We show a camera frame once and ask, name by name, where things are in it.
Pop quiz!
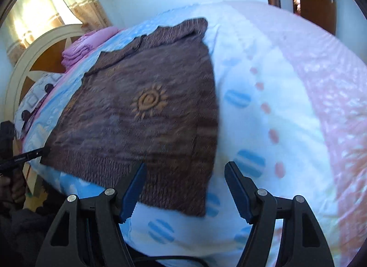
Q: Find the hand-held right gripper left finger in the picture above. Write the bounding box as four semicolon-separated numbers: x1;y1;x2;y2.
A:
34;162;147;267

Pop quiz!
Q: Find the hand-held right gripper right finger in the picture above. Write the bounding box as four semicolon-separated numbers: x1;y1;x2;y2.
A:
224;161;334;267

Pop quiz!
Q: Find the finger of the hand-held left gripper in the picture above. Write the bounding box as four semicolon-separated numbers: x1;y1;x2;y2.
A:
0;147;49;170

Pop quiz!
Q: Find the brown knitted sweater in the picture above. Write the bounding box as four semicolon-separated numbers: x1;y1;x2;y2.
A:
40;18;220;217

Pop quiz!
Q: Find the person's left hand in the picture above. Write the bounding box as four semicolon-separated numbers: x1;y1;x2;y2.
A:
0;169;26;204

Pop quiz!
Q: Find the grey patterned pillow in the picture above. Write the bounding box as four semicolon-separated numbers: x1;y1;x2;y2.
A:
16;72;65;138

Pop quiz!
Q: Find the person's dark clothing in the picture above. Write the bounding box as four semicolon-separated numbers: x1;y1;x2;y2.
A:
0;198;64;267

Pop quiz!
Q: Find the bed with blue-pink sheet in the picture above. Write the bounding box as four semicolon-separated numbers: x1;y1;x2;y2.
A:
16;0;367;267

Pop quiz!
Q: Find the cream wooden bed headboard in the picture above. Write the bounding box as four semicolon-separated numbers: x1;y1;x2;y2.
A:
4;24;86;118

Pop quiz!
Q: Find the folded pink quilt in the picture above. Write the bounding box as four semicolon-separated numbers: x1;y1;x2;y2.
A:
61;26;119;69

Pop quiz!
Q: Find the brown wooden door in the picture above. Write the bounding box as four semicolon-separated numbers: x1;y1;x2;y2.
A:
295;0;337;35

